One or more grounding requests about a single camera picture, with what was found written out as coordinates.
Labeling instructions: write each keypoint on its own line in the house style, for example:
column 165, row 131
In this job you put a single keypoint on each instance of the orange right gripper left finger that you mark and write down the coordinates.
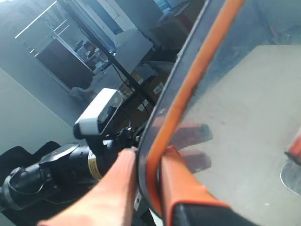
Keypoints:
column 109, row 203

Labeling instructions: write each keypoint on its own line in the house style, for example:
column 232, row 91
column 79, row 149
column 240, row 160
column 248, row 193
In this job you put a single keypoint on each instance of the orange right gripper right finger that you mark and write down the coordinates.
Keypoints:
column 186, row 202

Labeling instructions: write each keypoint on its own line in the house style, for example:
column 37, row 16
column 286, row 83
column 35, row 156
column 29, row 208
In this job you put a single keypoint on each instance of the dark transparent lunch box lid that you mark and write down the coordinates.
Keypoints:
column 232, row 108

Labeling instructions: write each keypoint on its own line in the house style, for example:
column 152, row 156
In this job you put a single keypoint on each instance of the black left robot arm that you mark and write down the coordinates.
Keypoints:
column 64, row 168

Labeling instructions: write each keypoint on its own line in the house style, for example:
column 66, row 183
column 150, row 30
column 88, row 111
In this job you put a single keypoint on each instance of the brown cardboard boxes stack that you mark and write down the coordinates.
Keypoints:
column 136, row 109

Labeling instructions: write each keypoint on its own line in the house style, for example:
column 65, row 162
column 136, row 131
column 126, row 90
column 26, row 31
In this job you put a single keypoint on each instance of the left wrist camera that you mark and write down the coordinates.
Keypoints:
column 96, row 117

